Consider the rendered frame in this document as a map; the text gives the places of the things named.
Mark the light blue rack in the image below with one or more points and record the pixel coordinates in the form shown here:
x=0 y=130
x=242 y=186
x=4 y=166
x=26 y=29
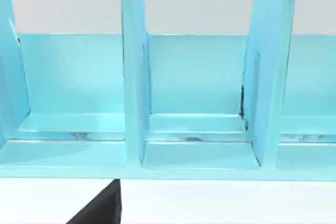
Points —
x=183 y=82

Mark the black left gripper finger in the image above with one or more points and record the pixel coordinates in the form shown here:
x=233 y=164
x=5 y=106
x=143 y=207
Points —
x=103 y=207

